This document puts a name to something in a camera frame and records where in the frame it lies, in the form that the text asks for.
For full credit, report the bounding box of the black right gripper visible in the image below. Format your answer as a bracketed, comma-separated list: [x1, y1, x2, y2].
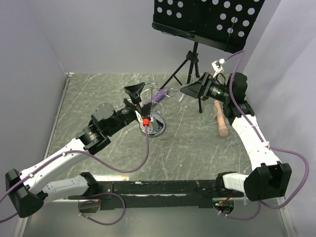
[180, 73, 232, 103]

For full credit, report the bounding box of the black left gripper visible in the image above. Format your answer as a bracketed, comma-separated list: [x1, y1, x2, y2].
[107, 82, 153, 136]

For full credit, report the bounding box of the chrome wine glass rack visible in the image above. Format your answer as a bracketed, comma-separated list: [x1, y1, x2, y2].
[140, 82, 170, 137]

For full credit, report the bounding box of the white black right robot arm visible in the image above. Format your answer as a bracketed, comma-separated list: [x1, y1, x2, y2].
[180, 73, 292, 201]

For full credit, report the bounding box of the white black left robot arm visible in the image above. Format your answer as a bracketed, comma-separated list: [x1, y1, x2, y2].
[5, 82, 151, 218]

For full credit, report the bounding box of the purple glitter microphone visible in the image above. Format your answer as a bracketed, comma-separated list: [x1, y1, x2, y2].
[147, 87, 168, 104]

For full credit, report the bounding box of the beige wooden rolling pin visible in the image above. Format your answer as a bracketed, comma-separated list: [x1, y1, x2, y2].
[214, 100, 229, 137]

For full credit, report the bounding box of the black music stand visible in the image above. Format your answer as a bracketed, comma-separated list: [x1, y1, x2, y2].
[151, 0, 266, 113]

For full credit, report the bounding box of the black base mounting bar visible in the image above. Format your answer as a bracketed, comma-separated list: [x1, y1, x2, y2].
[68, 180, 233, 210]

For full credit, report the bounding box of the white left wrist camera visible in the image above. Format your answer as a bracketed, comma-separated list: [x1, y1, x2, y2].
[135, 111, 151, 127]

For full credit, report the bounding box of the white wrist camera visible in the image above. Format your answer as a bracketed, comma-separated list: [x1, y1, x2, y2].
[135, 111, 151, 127]
[211, 58, 226, 77]

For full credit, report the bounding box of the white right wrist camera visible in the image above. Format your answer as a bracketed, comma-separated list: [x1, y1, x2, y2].
[211, 58, 226, 77]

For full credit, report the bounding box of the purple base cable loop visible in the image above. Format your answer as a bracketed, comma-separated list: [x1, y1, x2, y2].
[78, 190, 125, 225]

